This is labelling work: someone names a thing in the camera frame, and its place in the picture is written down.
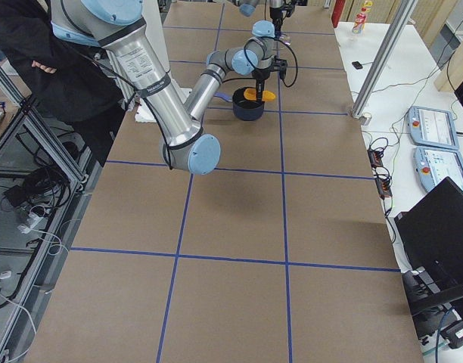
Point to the yellow corn cob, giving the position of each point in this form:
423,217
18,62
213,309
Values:
251,94

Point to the red fire extinguisher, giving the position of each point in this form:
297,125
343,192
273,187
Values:
337,12

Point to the lower teach pendant tablet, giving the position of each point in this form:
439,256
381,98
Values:
435,164

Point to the dark blue saucepan with handle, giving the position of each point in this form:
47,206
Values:
243,109

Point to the teach pendant tablet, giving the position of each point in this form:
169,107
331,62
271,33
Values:
435,164
432,127

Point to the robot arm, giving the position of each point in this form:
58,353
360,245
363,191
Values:
119,27
247,7

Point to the small black box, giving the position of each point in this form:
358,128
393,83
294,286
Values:
357,65

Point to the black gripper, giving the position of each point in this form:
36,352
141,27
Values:
275,14
260,75

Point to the aluminium frame post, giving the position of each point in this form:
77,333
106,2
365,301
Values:
385,50

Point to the black power strip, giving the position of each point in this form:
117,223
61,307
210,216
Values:
382,176

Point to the person's hand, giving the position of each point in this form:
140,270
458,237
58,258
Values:
44,68

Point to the person in black clothes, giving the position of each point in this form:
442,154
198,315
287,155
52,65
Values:
79,93

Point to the upper teach pendant tablet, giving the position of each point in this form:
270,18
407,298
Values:
432,127

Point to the black laptop on stand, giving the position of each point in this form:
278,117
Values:
432,234

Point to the glass pot lid blue knob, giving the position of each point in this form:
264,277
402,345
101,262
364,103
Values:
284,39

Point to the small metal cylinder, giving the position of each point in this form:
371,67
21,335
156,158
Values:
365,119

